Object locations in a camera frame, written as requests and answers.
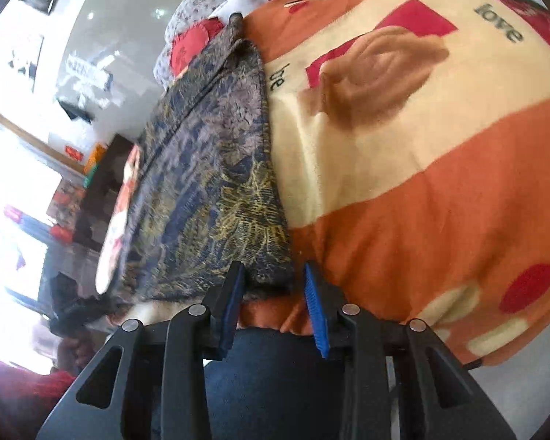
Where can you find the yellow box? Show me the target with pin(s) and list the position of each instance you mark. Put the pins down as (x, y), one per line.
(96, 156)

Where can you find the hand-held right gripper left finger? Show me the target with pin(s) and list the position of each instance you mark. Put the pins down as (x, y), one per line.
(231, 302)

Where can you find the person's left hand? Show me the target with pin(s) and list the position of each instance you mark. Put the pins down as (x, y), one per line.
(72, 353)

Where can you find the dark wooden cabinet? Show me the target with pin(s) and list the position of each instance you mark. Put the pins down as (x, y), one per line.
(105, 178)

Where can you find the orange cream printed blanket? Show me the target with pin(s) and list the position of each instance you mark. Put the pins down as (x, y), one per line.
(417, 169)

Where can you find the red-sleeved left forearm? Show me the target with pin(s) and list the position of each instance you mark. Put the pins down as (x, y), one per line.
(18, 398)

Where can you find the dark floral patterned shirt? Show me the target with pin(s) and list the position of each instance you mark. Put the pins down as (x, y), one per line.
(201, 183)

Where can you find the dark hanging cloth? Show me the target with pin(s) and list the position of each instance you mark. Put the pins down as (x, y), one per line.
(75, 111)

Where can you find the red wall paper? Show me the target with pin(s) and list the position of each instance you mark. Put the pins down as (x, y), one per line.
(74, 151)

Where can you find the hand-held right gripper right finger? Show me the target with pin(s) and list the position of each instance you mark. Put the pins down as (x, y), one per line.
(316, 311)

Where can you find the red heart-shaped pillow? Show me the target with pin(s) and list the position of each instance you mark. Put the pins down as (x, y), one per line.
(190, 41)

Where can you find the dark blue pants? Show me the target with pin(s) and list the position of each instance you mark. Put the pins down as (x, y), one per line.
(275, 385)

